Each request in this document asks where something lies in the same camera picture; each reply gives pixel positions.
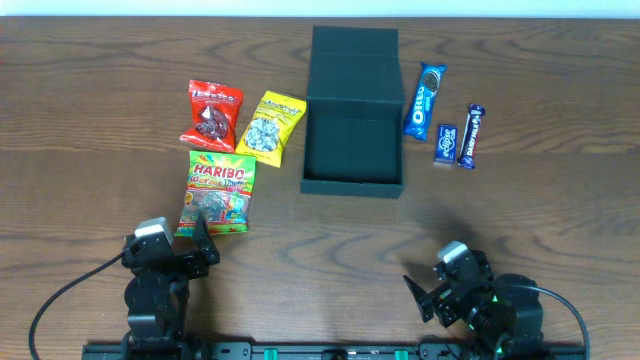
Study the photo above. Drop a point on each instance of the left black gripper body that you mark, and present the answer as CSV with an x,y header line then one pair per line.
x,y
185,263

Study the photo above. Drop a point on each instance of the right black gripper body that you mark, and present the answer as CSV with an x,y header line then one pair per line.
x,y
439,300

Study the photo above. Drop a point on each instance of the Haribo gummy worms bag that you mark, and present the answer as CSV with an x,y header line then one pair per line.
x,y
220,188

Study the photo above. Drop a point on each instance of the yellow Hacks candy bag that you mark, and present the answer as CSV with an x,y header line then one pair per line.
x,y
270,127

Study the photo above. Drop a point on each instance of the blue Eclipse mint box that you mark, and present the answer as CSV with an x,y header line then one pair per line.
x,y
445,146

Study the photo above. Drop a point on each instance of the red Hacks candy bag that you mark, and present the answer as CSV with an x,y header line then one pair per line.
x,y
215,109

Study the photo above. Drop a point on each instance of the purple Dairy Milk bar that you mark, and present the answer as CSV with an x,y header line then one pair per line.
x,y
466,158

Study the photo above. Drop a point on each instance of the blue Oreo cookie pack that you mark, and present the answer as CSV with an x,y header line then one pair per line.
x,y
419,115

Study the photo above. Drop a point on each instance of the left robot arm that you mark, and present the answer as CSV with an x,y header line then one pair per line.
x,y
157,296

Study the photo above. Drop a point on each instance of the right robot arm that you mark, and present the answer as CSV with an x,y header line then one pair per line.
x,y
504,313

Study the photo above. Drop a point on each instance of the dark green open box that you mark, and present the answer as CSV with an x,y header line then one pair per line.
x,y
355,98

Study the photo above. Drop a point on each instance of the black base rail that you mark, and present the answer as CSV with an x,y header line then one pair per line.
x,y
431,350

